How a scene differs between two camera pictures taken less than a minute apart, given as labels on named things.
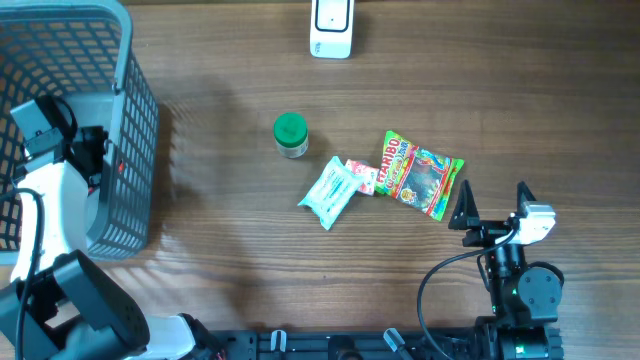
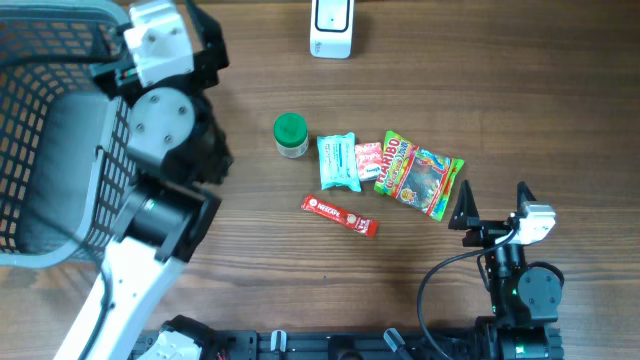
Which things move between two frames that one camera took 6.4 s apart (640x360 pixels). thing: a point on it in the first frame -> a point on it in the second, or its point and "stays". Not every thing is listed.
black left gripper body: [96, 137] -> [214, 59]
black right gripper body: [486, 234] stays
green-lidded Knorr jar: [291, 134] stays
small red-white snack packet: [365, 176] -> [369, 157]
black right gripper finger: [524, 196] stays
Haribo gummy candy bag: [420, 177] stays
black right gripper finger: [465, 214] stays
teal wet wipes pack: [330, 198] -> [338, 161]
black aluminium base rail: [351, 345] stays
